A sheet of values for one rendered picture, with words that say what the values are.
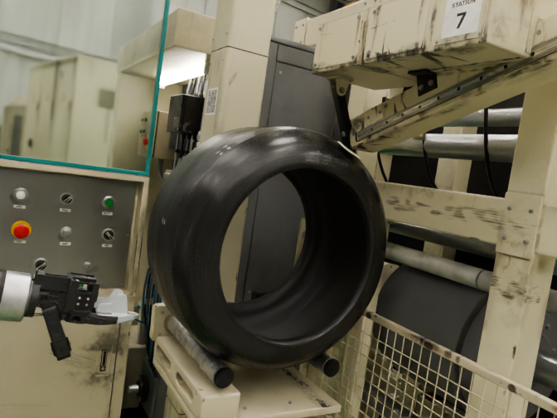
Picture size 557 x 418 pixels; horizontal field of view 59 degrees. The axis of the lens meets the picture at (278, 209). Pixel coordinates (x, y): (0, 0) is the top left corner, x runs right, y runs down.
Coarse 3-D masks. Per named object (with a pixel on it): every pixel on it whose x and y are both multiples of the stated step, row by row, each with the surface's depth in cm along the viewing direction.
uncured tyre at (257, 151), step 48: (240, 144) 101; (288, 144) 103; (336, 144) 111; (192, 192) 98; (240, 192) 98; (336, 192) 136; (192, 240) 96; (336, 240) 140; (384, 240) 119; (192, 288) 97; (288, 288) 139; (336, 288) 134; (192, 336) 105; (240, 336) 103; (288, 336) 128; (336, 336) 115
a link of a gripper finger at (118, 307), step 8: (120, 296) 99; (104, 304) 98; (112, 304) 98; (120, 304) 99; (96, 312) 97; (104, 312) 98; (112, 312) 99; (120, 312) 100; (120, 320) 99; (128, 320) 101
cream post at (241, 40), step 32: (224, 0) 137; (256, 0) 135; (224, 32) 135; (256, 32) 136; (224, 64) 133; (256, 64) 137; (224, 96) 134; (256, 96) 139; (224, 128) 135; (224, 256) 141; (224, 288) 142
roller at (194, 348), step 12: (168, 324) 131; (180, 324) 127; (180, 336) 123; (192, 348) 115; (204, 348) 113; (204, 360) 109; (216, 360) 107; (216, 372) 103; (228, 372) 104; (216, 384) 103; (228, 384) 104
